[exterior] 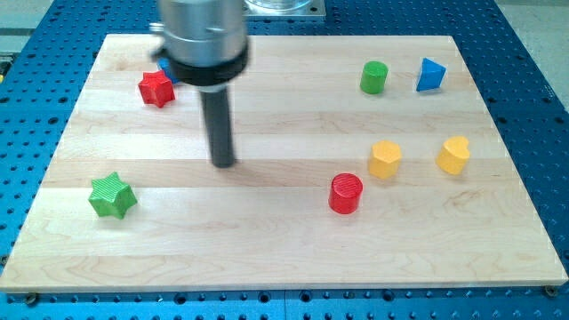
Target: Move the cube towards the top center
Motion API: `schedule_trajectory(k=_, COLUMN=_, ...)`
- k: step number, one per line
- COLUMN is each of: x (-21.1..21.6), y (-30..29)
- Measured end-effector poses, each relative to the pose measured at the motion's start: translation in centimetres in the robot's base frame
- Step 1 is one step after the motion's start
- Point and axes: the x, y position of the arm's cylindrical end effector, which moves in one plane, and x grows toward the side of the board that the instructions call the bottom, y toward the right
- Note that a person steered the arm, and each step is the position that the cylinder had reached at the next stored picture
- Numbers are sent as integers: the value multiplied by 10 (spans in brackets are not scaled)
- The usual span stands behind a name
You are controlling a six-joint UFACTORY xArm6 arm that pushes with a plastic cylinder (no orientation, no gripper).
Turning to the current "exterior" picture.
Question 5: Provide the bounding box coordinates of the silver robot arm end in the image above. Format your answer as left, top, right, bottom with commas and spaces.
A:
150, 0, 249, 86

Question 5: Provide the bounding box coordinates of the blue cube block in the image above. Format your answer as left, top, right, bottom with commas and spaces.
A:
156, 58, 180, 84

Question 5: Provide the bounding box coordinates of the red cylinder block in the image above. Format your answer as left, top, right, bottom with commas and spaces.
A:
328, 172, 364, 214

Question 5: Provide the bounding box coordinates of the wooden board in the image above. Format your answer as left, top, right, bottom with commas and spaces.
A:
1, 35, 567, 293

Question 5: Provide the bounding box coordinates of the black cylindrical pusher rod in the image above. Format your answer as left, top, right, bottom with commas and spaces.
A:
199, 84, 236, 168

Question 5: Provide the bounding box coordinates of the yellow hexagon block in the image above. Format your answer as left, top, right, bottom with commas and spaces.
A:
368, 140, 402, 179

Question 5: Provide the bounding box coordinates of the green cylinder block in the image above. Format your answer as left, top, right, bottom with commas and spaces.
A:
359, 60, 389, 94

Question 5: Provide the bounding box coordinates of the red star block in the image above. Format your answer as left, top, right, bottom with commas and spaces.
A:
138, 70, 175, 108

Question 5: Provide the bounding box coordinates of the yellow heart block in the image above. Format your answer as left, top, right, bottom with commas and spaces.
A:
436, 136, 470, 175

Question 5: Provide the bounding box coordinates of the blue triangle block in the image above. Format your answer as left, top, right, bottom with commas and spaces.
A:
416, 58, 446, 92

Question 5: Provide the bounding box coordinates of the green star block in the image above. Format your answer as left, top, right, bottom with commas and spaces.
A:
88, 172, 138, 220

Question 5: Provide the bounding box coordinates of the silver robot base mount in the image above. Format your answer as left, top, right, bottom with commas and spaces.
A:
243, 0, 326, 20

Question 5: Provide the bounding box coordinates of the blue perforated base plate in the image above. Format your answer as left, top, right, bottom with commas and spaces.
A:
1, 1, 568, 319

